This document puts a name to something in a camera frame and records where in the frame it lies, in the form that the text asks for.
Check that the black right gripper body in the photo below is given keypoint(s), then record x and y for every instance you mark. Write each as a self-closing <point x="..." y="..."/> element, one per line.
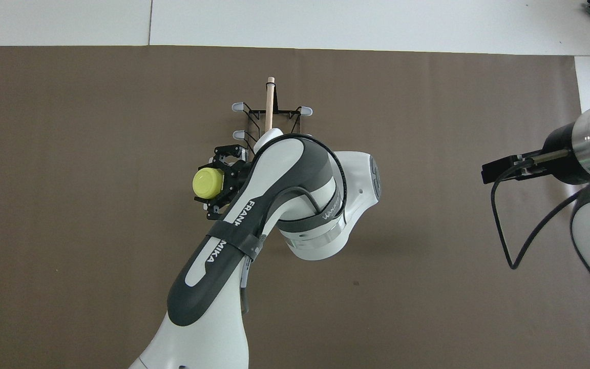
<point x="564" y="154"/>

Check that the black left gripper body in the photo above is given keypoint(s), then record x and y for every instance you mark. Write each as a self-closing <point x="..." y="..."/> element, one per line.
<point x="237" y="179"/>

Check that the yellow plastic cup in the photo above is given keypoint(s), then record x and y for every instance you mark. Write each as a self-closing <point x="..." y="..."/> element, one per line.
<point x="208" y="183"/>

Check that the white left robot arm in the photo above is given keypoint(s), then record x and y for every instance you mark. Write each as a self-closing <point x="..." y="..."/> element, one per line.
<point x="285" y="169"/>

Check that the brown table mat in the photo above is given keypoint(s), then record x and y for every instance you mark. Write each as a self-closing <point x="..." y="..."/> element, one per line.
<point x="69" y="154"/>

